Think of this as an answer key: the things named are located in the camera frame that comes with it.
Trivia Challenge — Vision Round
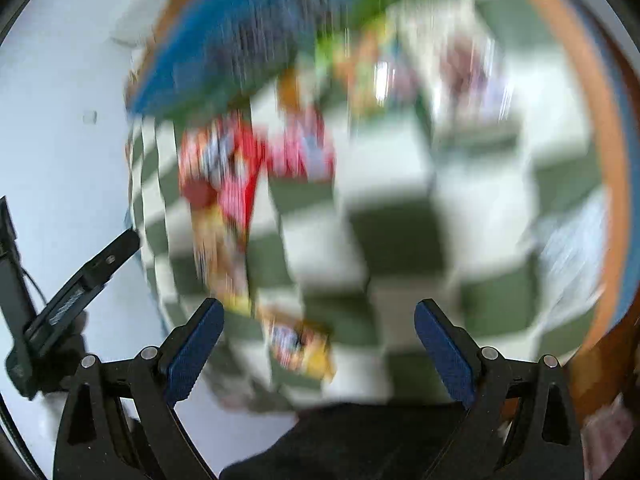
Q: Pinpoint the red snack packet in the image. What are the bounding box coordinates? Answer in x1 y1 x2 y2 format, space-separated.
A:
178 113 267 246

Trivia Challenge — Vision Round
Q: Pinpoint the yellow noodle packet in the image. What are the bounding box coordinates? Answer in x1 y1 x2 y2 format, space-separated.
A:
257 307 335 382

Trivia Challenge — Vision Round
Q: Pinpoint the green white checkered blanket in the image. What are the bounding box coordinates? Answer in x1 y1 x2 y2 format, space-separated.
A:
124 0 616 406

